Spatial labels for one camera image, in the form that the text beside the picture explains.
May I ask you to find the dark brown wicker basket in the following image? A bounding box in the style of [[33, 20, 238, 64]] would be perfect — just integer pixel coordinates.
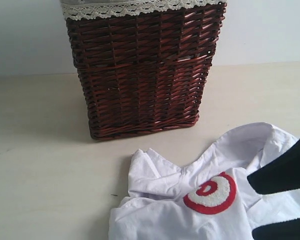
[[66, 0, 227, 140]]

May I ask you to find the cream lace basket liner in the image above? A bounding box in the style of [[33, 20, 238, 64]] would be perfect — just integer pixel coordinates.
[[60, 0, 226, 21]]

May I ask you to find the white t-shirt with red print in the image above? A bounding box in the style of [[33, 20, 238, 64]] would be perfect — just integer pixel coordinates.
[[108, 122, 300, 240]]

